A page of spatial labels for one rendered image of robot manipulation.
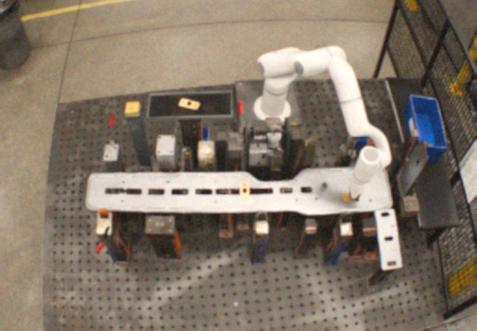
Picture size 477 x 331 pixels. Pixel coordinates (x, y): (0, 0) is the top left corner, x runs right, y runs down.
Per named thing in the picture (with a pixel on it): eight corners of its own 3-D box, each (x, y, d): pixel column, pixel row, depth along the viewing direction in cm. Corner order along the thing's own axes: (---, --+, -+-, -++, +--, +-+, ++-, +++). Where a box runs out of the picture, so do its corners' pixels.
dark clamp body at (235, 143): (224, 197, 233) (223, 154, 201) (223, 173, 241) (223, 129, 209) (246, 197, 234) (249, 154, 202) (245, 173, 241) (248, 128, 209)
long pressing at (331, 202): (84, 215, 193) (83, 213, 192) (89, 172, 205) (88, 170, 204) (393, 210, 198) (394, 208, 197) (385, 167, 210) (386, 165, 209)
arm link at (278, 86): (259, 81, 236) (264, 48, 216) (292, 72, 241) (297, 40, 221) (271, 98, 231) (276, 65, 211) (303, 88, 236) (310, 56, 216)
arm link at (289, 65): (287, 72, 229) (257, 80, 224) (280, 48, 226) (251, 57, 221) (339, 72, 182) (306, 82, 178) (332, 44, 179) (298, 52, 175)
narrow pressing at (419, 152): (402, 198, 200) (427, 158, 171) (399, 176, 206) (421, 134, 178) (403, 198, 200) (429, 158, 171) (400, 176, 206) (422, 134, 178)
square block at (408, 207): (382, 243, 219) (405, 212, 189) (380, 228, 224) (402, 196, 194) (395, 241, 220) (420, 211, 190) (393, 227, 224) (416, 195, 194)
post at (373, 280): (366, 294, 205) (385, 275, 180) (365, 273, 211) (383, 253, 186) (378, 292, 205) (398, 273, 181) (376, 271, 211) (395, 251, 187)
